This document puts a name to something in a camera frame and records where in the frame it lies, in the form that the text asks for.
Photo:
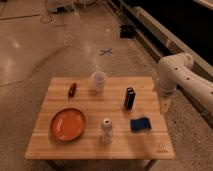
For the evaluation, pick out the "blue folded cloth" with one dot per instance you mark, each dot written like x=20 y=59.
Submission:
x=140 y=124

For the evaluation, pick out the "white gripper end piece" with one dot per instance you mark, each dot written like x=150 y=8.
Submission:
x=165 y=99

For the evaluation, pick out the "white plastic bottle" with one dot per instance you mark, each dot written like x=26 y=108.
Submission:
x=106 y=127

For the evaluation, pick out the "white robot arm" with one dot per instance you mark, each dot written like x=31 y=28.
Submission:
x=176 y=70

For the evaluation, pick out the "black box on floor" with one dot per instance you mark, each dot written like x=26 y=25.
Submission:
x=127 y=31

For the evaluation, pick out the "orange plate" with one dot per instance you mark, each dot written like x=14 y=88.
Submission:
x=68 y=124

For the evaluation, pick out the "wooden folding table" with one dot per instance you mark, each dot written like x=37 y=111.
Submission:
x=153 y=144

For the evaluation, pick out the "small red brown object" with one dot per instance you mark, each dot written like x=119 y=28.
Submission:
x=72 y=90

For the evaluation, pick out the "translucent plastic cup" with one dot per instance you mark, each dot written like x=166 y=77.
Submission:
x=98 y=80

